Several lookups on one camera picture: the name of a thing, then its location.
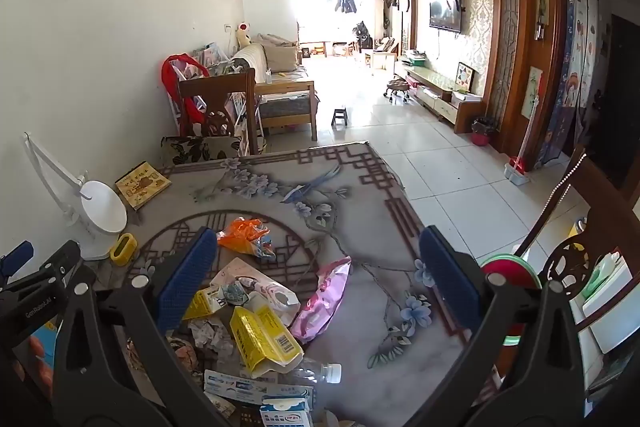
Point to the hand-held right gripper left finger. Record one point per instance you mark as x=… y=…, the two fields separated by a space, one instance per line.
x=190 y=272

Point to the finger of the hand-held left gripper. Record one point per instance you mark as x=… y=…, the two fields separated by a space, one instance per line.
x=50 y=259
x=17 y=253

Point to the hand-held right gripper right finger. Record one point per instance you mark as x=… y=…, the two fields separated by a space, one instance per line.
x=450 y=277

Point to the pink white snack box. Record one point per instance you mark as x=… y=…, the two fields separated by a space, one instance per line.
x=260 y=287

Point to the blue white toothpaste box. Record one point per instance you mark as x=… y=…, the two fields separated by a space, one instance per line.
x=235 y=389

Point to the pink foil wrapper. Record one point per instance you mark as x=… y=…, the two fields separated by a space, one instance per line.
x=325 y=297

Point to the red trash bin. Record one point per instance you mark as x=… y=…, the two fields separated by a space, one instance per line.
x=482 y=138

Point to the person's left hand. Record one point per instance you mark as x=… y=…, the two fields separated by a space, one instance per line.
x=39 y=357

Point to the small yellow carton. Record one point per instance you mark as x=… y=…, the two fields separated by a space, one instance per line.
x=200 y=304

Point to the red green round stool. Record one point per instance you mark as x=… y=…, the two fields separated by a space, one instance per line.
x=510 y=267

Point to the orange plastic bag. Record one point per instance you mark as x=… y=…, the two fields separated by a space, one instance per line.
x=240 y=232

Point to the crumpled white paper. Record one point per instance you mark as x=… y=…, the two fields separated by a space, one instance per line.
x=210 y=334

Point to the yellow plastic holder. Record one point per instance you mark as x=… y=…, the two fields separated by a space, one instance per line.
x=116 y=257

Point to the brown printed wrapper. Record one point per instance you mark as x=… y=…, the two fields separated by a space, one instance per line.
x=185 y=357

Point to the large yellow carton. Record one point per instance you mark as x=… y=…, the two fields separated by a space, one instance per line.
x=260 y=337

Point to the yellow printed book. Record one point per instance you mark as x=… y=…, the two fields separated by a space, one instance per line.
x=142 y=187

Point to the floral seat cushion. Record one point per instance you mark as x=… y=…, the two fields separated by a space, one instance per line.
x=200 y=149

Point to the broom with dustpan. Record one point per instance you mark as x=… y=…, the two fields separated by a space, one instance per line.
x=515 y=172

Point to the clear plastic bottle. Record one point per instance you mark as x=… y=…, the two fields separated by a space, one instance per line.
x=325 y=373

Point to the carved wooden chair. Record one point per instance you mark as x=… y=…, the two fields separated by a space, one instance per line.
x=600 y=217

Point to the small blue white carton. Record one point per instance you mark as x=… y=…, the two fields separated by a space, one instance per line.
x=285 y=412

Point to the white plastic container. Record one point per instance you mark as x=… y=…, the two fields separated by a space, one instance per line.
x=615 y=317

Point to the white book rack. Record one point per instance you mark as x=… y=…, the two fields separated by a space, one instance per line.
x=235 y=107

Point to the wooden dining chair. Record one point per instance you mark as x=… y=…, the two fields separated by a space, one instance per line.
x=215 y=87

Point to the wooden sofa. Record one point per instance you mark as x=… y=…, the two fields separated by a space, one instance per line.
x=280 y=104

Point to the television cabinet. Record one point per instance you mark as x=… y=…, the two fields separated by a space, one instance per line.
x=435 y=82

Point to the small black stool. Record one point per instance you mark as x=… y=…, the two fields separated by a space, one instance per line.
x=340 y=111

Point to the colourful puzzle picture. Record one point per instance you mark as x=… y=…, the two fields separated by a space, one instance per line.
x=464 y=78

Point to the rolling stool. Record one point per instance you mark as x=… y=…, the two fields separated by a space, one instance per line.
x=397 y=84

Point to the red cloth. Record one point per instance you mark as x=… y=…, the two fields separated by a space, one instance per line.
x=172 y=72

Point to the printed door curtain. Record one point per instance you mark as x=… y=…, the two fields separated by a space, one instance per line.
x=565 y=107

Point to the beige pillow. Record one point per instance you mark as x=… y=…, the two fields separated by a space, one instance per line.
x=280 y=57

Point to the white plush toy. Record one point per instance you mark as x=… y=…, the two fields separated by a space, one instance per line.
x=243 y=38

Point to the dark entrance door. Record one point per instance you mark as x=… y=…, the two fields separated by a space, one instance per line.
x=620 y=107

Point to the black bag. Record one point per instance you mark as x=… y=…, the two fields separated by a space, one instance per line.
x=364 y=36

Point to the hanging dark jacket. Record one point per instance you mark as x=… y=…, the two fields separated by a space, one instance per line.
x=345 y=1

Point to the bamboo wall scroll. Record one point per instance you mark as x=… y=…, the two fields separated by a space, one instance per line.
x=532 y=92

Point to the wall television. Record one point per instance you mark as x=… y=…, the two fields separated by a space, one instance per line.
x=445 y=14

